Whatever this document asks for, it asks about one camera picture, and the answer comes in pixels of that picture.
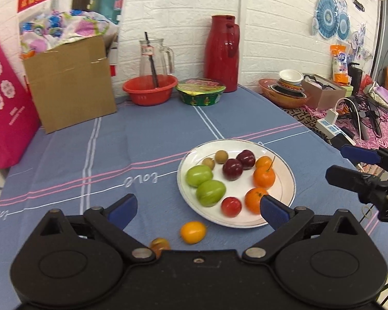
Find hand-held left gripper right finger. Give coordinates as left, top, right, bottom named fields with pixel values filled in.
left=242, top=194, right=359, bottom=260

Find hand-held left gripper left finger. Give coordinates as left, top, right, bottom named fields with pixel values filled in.
left=35, top=194, right=156, bottom=260

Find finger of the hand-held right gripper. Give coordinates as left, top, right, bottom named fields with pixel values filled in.
left=340, top=144, right=387, bottom=166
left=325, top=165, right=376, bottom=196

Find orange mandarin with stem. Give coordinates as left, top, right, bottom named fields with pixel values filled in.
left=253, top=156, right=276, bottom=188

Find small red apple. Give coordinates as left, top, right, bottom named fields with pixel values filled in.
left=221, top=197, right=242, bottom=218

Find small red-yellow fruit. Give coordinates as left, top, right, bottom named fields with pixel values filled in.
left=150, top=238, right=171, bottom=259

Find dark red plum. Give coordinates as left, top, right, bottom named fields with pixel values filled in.
left=222, top=158, right=244, bottom=181
left=236, top=149, right=256, bottom=170

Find green jujube fruit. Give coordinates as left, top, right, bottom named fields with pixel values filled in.
left=185, top=165, right=213, bottom=188
left=196, top=180, right=227, bottom=207

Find white porcelain plate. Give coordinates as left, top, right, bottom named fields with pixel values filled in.
left=177, top=139, right=296, bottom=229

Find yellow rubber band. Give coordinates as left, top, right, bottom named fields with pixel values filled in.
left=362, top=205, right=380, bottom=225

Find white power strip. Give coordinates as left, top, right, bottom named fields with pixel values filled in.
left=316, top=119, right=356, bottom=146

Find pink patterned cloth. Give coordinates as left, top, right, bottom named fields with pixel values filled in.
left=283, top=103, right=388, bottom=168

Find open cardboard box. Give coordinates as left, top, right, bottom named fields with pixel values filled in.
left=302, top=74, right=354, bottom=110

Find blue striped tablecloth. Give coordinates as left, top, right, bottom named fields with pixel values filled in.
left=0, top=84, right=388, bottom=310

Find orange-brown bowl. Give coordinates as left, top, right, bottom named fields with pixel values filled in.
left=258, top=78, right=308, bottom=109

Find orange snack packet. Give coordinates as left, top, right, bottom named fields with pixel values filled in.
left=330, top=44, right=351, bottom=86

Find stacked patterned bowls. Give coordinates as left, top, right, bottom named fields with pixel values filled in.
left=270, top=81, right=308, bottom=99

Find white paper bowl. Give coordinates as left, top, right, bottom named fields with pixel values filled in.
left=279, top=69, right=304, bottom=86

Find red plastic basin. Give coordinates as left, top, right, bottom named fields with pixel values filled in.
left=122, top=75, right=178, bottom=106

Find brown cardboard box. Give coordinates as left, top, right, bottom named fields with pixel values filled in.
left=22, top=35, right=117, bottom=134

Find green instant noodle bowl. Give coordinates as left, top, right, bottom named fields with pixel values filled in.
left=175, top=78, right=227, bottom=107

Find large blue paper fan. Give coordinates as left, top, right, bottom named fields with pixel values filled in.
left=314, top=0, right=340, bottom=39

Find dark utensil in pitcher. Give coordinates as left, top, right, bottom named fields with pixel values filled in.
left=144, top=32, right=160, bottom=88

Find pink tote bag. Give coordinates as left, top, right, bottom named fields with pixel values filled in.
left=0, top=35, right=41, bottom=169

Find glass pitcher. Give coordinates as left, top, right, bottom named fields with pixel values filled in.
left=139, top=38, right=175, bottom=81

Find red thermos jug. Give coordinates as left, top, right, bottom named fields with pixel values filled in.
left=204, top=14, right=240, bottom=93

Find floral cloth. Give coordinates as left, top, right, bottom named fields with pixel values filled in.
left=19, top=10, right=110, bottom=59

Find white charger cable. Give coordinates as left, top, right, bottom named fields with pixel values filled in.
left=334, top=97, right=364, bottom=139

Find white wall conduit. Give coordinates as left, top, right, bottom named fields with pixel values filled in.
left=239, top=0, right=248, bottom=86

